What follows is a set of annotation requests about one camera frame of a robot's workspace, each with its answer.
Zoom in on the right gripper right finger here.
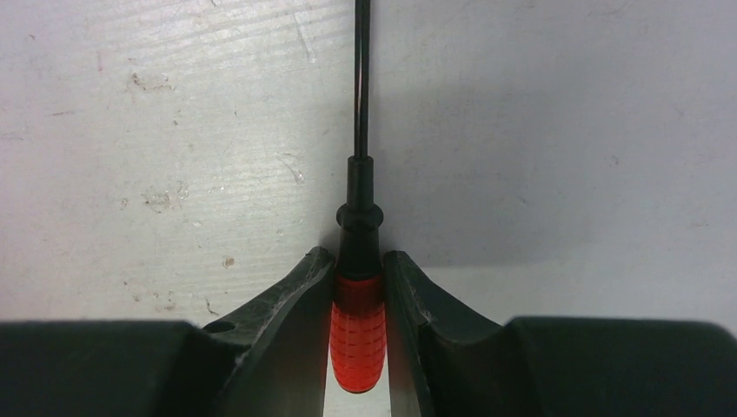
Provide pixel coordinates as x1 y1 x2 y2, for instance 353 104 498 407
384 251 541 416

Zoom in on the red black screwdriver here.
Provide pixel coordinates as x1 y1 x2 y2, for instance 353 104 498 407
329 0 387 394

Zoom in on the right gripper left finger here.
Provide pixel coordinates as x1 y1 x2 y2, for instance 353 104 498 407
203 247 335 416

